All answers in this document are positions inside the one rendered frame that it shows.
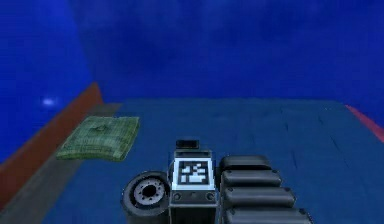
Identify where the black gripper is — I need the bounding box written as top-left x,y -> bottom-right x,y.
121,170 -> 171,224

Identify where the blue bed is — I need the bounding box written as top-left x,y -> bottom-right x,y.
0,82 -> 384,224

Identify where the green checked pillow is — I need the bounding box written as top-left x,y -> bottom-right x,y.
55,114 -> 141,163

